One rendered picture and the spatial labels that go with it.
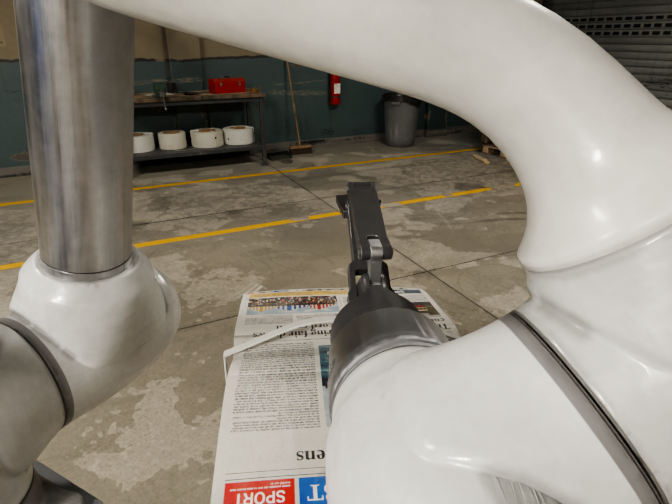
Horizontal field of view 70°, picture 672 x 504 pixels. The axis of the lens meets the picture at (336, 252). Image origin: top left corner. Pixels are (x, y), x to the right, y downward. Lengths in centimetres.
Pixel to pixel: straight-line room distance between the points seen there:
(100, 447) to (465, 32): 223
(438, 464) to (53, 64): 45
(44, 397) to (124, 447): 167
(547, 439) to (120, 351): 54
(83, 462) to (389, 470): 212
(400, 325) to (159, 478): 187
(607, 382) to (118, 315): 53
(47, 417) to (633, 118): 61
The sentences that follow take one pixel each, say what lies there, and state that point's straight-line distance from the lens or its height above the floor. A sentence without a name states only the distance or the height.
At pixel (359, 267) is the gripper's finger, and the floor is 135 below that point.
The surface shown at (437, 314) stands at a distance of 67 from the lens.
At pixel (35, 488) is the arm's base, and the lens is 72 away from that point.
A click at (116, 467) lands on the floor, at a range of 222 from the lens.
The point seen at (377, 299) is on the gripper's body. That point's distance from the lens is 35.
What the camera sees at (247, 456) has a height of 118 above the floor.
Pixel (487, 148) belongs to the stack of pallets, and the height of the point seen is 8.
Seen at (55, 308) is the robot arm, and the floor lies 125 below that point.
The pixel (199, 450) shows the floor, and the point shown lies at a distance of 218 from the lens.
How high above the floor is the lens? 153
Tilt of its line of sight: 24 degrees down
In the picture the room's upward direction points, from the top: straight up
